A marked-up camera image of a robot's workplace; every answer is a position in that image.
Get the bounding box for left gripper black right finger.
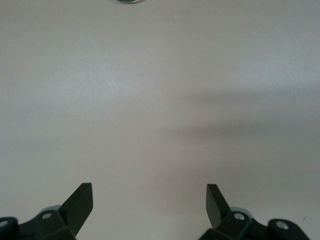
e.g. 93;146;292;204
198;184;311;240

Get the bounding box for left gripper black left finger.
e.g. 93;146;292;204
0;182;94;240

